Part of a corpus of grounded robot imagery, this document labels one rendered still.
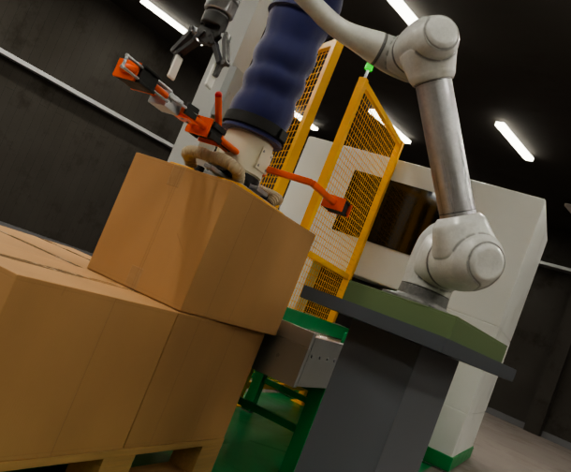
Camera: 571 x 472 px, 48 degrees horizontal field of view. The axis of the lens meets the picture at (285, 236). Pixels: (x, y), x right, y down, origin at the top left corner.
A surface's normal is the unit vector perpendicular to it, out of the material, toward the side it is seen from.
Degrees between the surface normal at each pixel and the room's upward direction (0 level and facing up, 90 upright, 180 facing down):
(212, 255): 90
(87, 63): 90
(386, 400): 90
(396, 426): 90
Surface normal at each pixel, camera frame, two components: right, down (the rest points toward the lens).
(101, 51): 0.69, 0.22
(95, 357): 0.85, 0.30
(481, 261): 0.22, 0.07
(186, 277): -0.44, -0.26
